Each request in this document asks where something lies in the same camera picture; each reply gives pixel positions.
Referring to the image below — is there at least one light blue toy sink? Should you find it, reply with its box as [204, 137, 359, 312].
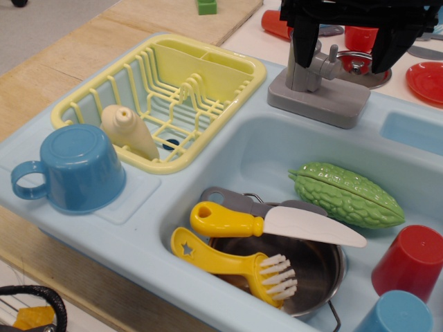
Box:
[0, 33, 443, 332]

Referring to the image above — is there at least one cream toy squeeze bottle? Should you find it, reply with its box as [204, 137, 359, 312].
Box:
[100, 104, 159, 160]

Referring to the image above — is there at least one red toy cup lying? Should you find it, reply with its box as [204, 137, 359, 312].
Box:
[261, 10, 293, 40]

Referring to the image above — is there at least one black braided cable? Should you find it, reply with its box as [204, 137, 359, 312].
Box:
[0, 284, 68, 332]

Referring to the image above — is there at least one yellow handled toy knife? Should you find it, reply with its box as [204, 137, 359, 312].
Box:
[190, 201, 367, 248]

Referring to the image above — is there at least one red toy plate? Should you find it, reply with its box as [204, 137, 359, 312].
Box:
[406, 62, 442, 107]

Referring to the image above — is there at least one grey toy faucet lever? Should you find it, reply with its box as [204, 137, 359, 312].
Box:
[309, 41, 342, 80]

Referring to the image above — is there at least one red toy cup upright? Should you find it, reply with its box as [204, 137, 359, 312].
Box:
[345, 26, 379, 53]

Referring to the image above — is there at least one grey toy faucet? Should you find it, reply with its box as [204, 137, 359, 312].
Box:
[267, 40, 370, 129]

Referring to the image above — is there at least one red toy cup in sink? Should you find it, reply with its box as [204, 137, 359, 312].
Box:
[371, 225, 442, 303]

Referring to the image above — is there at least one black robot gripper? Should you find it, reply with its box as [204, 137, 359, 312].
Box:
[280, 1, 440, 74]

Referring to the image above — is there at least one small steel pot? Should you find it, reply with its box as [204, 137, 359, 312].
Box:
[208, 234, 347, 331]

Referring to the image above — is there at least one green toy bitter gourd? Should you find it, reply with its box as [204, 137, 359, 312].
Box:
[289, 162, 406, 229]

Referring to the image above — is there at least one yellow dish drying rack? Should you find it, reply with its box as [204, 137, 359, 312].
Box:
[51, 34, 266, 174]

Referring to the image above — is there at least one yellow toy dish brush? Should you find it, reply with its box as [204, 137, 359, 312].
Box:
[170, 227, 298, 308]

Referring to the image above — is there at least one wooden board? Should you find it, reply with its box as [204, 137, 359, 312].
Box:
[100, 0, 263, 46]

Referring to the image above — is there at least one steel pot lid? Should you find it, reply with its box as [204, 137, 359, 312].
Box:
[337, 50, 392, 89]

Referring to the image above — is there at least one yellow tape piece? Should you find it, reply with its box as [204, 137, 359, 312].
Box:
[12, 306, 55, 331]

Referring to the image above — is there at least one green toy block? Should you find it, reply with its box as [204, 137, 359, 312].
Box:
[197, 0, 218, 15]

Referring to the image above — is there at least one blue toy cup in sink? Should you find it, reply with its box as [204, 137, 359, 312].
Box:
[354, 290, 433, 332]

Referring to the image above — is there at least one blue toy mug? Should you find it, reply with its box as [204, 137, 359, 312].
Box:
[11, 124, 126, 214]

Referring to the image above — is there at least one grey toy utensil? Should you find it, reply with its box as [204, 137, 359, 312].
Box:
[408, 46, 443, 61]

